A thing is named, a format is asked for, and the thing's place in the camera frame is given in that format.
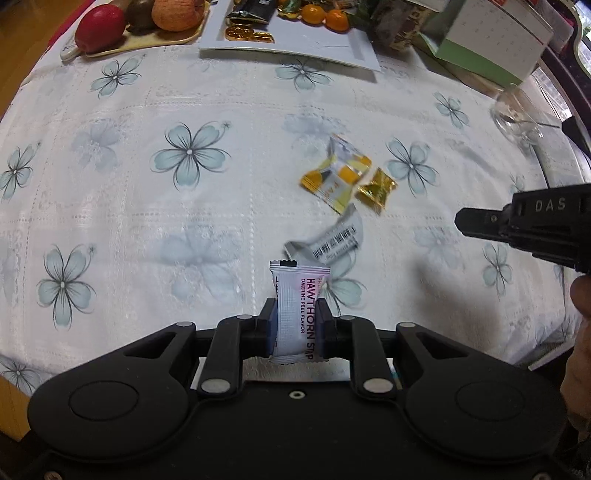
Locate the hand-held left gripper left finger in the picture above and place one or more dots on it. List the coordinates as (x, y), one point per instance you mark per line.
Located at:
(270, 330)

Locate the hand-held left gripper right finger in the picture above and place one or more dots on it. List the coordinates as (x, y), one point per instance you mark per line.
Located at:
(328, 337)

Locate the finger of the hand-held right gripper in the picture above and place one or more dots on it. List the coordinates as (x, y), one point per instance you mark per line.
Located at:
(480, 222)

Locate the pink and white strip packet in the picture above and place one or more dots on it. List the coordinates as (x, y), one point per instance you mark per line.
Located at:
(295, 318)

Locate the person's right hand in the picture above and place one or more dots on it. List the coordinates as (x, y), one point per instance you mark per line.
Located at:
(579, 369)

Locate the grey and white snack packet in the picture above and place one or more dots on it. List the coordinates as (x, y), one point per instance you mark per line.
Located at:
(334, 237)

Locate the gold wrapped candy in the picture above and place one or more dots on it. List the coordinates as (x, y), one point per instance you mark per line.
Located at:
(377, 189)

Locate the clear drinking glass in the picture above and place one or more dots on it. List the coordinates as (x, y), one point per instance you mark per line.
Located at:
(515, 115)

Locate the yellow and white snack packet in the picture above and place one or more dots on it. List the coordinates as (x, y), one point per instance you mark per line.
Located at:
(339, 177)

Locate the white floral tablecloth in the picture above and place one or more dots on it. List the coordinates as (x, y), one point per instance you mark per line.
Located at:
(184, 207)

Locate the green and white desk calendar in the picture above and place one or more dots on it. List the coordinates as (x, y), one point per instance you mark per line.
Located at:
(489, 41)

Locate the brown patterned box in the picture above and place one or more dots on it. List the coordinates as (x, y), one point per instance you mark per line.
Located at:
(401, 23)

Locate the small orange tangerine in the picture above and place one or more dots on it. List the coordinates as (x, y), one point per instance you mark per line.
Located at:
(337, 21)
(313, 14)

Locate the white rectangular plate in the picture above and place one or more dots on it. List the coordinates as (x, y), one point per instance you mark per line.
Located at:
(300, 48)

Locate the gold foil ingot candy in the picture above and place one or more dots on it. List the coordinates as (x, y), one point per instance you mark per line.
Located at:
(262, 37)

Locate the gold candy wrappers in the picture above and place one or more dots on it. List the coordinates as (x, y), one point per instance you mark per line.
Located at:
(288, 9)

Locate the round gold foil coin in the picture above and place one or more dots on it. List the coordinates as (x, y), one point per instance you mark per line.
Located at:
(238, 33)

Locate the black snack packet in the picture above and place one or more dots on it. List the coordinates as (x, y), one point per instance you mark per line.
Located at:
(251, 10)

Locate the yellow serving tray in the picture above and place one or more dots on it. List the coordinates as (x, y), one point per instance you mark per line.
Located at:
(138, 44)

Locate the large orange fruit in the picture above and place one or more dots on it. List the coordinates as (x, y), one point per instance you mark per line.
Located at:
(178, 14)

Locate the brown kiwi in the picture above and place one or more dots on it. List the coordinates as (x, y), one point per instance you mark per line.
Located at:
(139, 16)

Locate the red fruit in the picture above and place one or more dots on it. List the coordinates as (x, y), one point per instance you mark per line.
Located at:
(99, 27)

